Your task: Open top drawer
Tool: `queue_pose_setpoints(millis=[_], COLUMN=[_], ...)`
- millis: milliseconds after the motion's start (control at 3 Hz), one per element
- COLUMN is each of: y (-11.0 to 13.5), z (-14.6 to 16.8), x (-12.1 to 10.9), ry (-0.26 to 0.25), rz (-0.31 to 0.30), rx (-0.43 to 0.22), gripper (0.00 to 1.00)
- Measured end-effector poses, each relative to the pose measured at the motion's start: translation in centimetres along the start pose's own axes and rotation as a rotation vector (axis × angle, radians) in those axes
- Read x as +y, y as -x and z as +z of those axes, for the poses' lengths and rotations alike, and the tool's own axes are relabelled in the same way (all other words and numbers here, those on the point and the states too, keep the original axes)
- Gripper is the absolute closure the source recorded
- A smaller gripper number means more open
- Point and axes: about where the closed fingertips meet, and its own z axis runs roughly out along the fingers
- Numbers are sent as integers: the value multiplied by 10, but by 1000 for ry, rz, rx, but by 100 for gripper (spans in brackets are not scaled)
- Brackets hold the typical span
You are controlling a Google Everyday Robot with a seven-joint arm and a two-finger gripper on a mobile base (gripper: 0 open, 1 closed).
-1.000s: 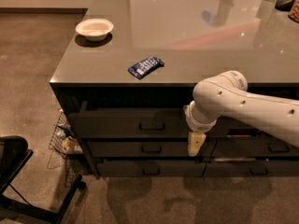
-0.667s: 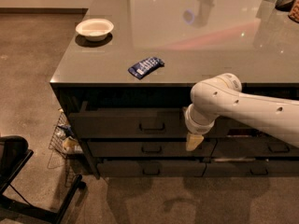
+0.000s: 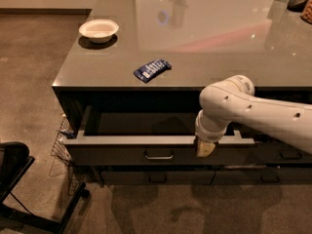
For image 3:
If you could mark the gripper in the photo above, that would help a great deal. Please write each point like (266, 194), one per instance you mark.
(211, 136)

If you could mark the grey top drawer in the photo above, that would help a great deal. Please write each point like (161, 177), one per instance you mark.
(147, 139)

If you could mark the grey drawer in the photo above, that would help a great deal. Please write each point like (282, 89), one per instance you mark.
(157, 177)
(147, 139)

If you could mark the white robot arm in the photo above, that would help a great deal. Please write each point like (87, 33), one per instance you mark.
(233, 100)

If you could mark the right bottom drawer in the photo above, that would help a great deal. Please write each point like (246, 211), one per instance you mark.
(263, 176)

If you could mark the right middle drawer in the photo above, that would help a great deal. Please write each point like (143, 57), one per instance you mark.
(280, 153)

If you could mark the grey bottom drawer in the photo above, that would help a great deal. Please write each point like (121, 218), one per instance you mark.
(157, 177)

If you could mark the grey counter cabinet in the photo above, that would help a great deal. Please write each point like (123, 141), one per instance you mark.
(205, 41)

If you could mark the blue snack packet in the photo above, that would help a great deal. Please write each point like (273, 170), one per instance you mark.
(151, 70)

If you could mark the white paper bowl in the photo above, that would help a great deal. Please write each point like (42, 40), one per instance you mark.
(99, 30)

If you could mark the snack bag on counter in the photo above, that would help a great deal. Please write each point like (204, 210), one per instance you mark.
(306, 14)

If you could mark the wire basket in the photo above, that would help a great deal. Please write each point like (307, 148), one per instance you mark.
(62, 164)

